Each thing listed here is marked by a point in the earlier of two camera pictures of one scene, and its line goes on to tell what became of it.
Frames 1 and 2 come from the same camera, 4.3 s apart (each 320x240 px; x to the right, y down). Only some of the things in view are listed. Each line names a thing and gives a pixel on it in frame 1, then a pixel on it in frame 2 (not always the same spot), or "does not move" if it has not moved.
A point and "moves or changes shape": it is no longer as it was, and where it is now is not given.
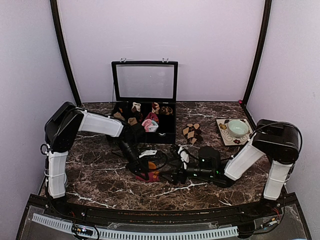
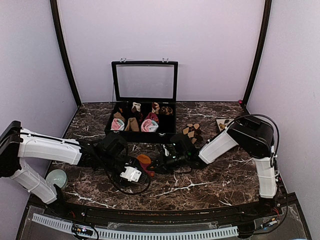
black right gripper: [175, 176] -> [160, 162]
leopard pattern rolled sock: [168, 110] does not move
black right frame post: [267, 10] does not move
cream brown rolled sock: [136, 107] does not move
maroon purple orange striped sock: [153, 176] moves or changes shape
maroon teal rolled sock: [152, 116] does not move
